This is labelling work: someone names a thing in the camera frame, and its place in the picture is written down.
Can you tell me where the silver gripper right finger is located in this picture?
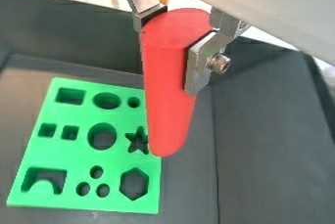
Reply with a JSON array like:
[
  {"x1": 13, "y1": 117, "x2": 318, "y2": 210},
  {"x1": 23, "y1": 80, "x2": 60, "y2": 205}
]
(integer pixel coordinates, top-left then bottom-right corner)
[{"x1": 185, "y1": 8, "x2": 251, "y2": 96}]

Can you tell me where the red oval cylinder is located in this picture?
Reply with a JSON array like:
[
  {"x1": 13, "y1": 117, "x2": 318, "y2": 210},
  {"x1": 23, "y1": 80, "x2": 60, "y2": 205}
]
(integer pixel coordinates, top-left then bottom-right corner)
[{"x1": 139, "y1": 8, "x2": 209, "y2": 157}]

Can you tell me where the green shape sorter board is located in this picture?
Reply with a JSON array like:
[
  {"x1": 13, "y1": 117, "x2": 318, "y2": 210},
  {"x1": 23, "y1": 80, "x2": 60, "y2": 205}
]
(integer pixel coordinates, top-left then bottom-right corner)
[{"x1": 7, "y1": 77, "x2": 161, "y2": 214}]

